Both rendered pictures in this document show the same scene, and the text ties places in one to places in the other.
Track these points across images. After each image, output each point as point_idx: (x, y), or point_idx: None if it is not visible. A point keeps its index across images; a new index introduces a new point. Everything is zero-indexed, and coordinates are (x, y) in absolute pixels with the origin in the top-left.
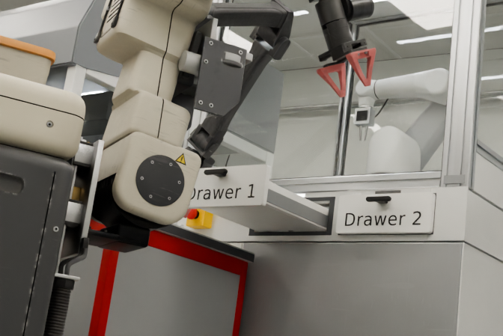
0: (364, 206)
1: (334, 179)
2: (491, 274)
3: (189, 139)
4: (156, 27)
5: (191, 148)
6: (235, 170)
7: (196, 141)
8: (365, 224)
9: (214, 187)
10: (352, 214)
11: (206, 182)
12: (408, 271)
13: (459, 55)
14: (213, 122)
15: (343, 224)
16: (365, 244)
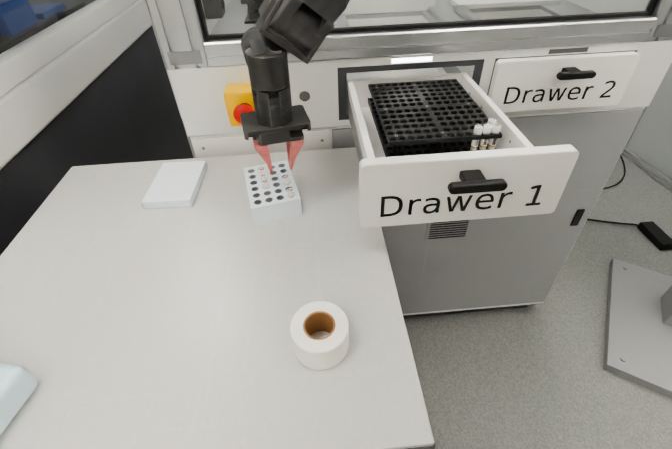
0: (537, 76)
1: (486, 33)
2: None
3: (265, 29)
4: None
5: (278, 51)
6: (501, 163)
7: (287, 33)
8: (534, 100)
9: (448, 193)
10: (516, 88)
11: (427, 186)
12: (569, 142)
13: None
14: None
15: (500, 101)
16: (521, 118)
